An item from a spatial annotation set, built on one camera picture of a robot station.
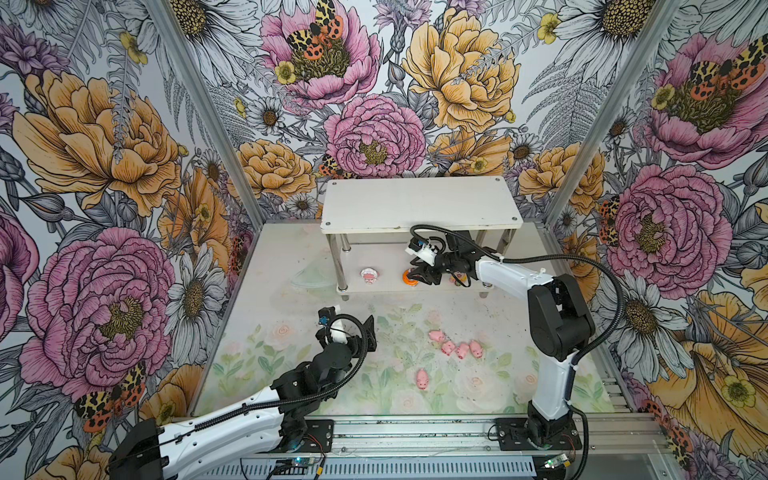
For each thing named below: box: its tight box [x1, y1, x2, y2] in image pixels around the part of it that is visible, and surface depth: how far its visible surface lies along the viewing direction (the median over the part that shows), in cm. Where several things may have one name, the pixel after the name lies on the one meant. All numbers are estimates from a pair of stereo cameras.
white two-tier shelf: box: [320, 176, 523, 298], surface depth 81 cm
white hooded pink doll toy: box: [361, 268, 378, 284], surface depth 94 cm
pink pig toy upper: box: [428, 330, 446, 343], surface depth 91 cm
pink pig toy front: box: [416, 368, 429, 390], surface depth 84 cm
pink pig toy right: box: [469, 340, 483, 359], surface depth 89 cm
